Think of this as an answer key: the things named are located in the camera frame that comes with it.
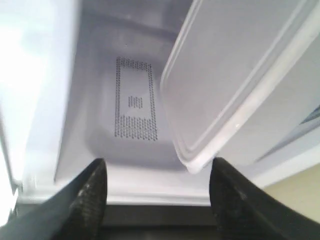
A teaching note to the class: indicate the white microwave door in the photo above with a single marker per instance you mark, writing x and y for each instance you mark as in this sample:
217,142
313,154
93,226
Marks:
152,222

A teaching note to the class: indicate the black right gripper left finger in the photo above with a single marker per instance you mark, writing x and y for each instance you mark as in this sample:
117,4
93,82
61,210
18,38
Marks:
74,213

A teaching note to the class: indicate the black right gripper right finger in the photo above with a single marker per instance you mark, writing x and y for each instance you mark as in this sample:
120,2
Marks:
243,211

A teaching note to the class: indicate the white lidded plastic container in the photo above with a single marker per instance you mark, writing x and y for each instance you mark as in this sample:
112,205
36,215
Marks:
241,76

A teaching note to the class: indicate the white Midea microwave oven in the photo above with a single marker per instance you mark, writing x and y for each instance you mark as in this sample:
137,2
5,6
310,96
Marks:
81,79

